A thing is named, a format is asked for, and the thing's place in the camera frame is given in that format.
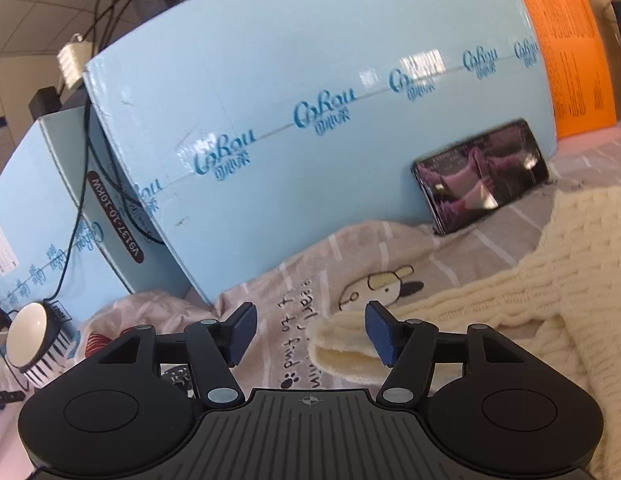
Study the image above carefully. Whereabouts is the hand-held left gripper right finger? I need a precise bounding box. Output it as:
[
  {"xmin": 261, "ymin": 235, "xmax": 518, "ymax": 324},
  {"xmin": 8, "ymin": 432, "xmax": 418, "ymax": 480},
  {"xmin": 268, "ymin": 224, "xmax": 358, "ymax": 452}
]
[{"xmin": 365, "ymin": 300, "xmax": 530, "ymax": 409}]

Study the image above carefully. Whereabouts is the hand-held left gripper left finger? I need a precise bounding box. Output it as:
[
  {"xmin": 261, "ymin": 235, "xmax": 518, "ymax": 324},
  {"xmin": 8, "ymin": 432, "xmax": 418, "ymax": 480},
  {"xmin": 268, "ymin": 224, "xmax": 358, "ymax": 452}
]
[{"xmin": 97, "ymin": 302, "xmax": 259, "ymax": 409}]

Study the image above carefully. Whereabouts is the cream knit sweater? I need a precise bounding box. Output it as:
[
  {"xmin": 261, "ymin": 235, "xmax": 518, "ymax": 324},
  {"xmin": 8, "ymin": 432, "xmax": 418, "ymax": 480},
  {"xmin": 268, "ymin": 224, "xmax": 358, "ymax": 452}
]
[{"xmin": 307, "ymin": 182, "xmax": 621, "ymax": 480}]

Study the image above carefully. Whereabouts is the printed striped bed sheet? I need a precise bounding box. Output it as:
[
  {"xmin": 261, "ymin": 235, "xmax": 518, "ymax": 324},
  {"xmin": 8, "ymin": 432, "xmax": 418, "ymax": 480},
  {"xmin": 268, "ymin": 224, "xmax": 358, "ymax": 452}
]
[{"xmin": 0, "ymin": 116, "xmax": 621, "ymax": 480}]

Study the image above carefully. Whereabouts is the black smartphone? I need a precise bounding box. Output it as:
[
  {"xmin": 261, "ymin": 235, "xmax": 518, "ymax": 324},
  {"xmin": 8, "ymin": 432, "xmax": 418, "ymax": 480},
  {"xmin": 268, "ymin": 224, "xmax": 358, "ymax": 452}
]
[{"xmin": 411, "ymin": 117, "xmax": 551, "ymax": 236}]

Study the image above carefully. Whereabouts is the round white lamp with stripes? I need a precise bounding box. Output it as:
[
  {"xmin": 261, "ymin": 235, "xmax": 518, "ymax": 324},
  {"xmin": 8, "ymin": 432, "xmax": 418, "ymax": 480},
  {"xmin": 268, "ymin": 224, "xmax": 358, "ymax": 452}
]
[{"xmin": 4, "ymin": 300, "xmax": 79, "ymax": 389}]

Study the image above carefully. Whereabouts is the small light blue carton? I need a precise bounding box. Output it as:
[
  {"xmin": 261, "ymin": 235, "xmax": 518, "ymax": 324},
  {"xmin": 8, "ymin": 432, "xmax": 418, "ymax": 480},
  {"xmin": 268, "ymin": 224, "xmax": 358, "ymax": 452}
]
[{"xmin": 0, "ymin": 105, "xmax": 194, "ymax": 323}]

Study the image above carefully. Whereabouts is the large light blue carton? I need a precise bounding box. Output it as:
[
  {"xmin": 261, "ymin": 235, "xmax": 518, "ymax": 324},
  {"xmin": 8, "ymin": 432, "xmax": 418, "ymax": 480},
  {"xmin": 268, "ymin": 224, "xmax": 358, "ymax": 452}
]
[{"xmin": 82, "ymin": 0, "xmax": 559, "ymax": 307}]

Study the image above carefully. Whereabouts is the black power adapter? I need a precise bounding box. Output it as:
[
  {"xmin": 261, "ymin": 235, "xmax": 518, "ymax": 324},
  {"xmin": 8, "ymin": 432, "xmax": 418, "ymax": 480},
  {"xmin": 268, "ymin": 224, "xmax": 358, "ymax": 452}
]
[{"xmin": 29, "ymin": 86, "xmax": 64, "ymax": 116}]

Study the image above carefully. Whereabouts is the white power strip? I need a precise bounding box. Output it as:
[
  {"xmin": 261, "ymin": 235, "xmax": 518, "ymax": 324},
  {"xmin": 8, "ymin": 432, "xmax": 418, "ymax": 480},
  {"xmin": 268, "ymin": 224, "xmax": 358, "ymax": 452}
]
[{"xmin": 57, "ymin": 33, "xmax": 94, "ymax": 86}]

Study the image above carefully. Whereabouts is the orange printed board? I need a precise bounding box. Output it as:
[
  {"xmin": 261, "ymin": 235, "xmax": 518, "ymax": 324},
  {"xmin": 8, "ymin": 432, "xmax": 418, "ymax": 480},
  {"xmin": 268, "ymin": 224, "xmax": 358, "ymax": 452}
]
[{"xmin": 505, "ymin": 0, "xmax": 619, "ymax": 141}]

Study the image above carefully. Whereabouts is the long black cable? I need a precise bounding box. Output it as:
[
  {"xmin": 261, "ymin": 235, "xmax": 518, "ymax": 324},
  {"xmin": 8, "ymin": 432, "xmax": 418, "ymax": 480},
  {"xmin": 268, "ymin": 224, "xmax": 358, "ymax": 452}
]
[{"xmin": 43, "ymin": 0, "xmax": 184, "ymax": 306}]

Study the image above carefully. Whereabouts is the black cable plug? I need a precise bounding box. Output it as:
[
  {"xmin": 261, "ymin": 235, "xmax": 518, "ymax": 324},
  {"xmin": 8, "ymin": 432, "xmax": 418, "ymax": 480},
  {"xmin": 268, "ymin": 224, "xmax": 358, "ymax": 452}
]
[{"xmin": 0, "ymin": 389, "xmax": 26, "ymax": 412}]

